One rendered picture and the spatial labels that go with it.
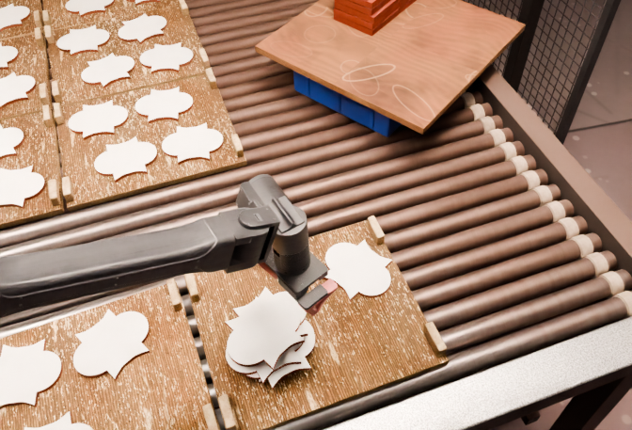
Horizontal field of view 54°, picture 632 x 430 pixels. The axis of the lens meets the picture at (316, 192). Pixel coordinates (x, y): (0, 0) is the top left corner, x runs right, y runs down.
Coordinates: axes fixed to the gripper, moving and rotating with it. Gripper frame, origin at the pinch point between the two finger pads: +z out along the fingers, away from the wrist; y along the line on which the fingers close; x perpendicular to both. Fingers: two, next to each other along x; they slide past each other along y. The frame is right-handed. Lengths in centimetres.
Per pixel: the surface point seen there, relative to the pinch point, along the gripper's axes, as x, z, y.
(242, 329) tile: 9.2, 8.3, 4.9
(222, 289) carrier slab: 5.6, 13.9, 17.6
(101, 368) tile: 31.6, 12.3, 17.9
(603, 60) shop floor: -244, 112, 59
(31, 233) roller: 28, 15, 58
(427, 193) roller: -44.6, 17.2, 8.9
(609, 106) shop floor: -215, 112, 37
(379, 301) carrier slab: -15.7, 14.8, -4.7
